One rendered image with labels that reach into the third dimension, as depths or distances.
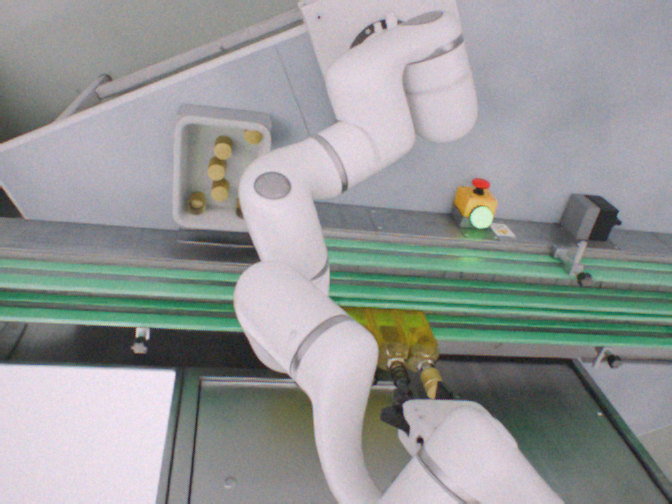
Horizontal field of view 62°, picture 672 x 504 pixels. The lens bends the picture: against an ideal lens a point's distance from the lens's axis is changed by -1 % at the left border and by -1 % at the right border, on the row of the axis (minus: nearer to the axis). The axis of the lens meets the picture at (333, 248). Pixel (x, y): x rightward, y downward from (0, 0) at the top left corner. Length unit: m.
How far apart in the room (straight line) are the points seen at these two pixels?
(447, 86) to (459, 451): 0.48
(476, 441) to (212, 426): 0.67
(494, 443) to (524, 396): 0.89
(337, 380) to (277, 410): 0.59
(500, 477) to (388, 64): 0.48
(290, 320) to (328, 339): 0.05
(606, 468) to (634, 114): 0.74
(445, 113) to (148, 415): 0.71
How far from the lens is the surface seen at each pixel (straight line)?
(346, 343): 0.52
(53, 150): 1.24
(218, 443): 1.04
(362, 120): 0.73
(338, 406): 0.53
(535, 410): 1.34
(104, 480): 1.00
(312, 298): 0.56
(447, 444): 0.48
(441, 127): 0.80
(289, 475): 1.01
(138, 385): 1.14
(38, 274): 1.16
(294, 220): 0.64
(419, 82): 0.78
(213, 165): 1.12
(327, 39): 1.05
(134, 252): 1.17
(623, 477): 1.30
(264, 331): 0.57
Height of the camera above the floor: 1.85
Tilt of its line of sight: 59 degrees down
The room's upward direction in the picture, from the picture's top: 165 degrees clockwise
